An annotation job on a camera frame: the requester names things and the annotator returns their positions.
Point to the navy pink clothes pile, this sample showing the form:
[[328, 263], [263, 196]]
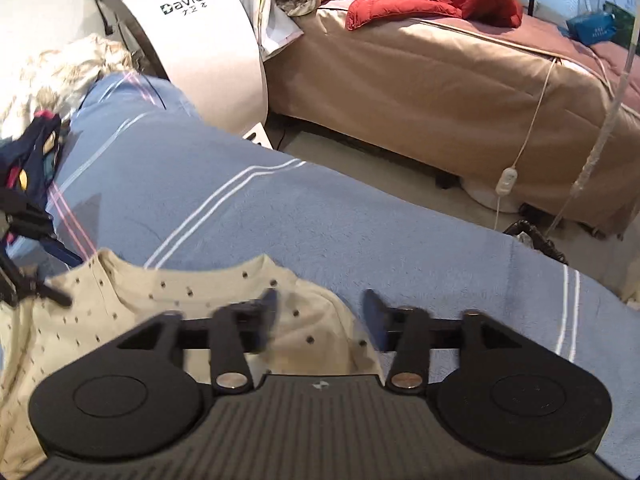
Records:
[[29, 164]]

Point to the brown covered massage bed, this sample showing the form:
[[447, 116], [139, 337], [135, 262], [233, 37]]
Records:
[[473, 100]]

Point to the floral beige quilt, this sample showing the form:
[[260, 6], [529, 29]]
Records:
[[58, 81]]

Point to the beige polka dot shirt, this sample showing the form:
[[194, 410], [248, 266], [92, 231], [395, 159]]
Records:
[[313, 332]]

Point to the white David B machine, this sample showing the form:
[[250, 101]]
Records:
[[207, 49]]

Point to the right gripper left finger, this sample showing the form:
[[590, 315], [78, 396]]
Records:
[[235, 330]]

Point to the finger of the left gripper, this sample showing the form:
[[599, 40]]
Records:
[[16, 286]]

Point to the blue bag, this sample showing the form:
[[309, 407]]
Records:
[[592, 28]]

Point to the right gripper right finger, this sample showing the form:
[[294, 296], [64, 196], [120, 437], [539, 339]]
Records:
[[405, 332]]

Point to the red jacket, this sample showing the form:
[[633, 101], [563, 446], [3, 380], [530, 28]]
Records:
[[495, 13]]

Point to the blue striped bed sheet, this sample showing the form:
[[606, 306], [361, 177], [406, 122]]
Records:
[[140, 174]]

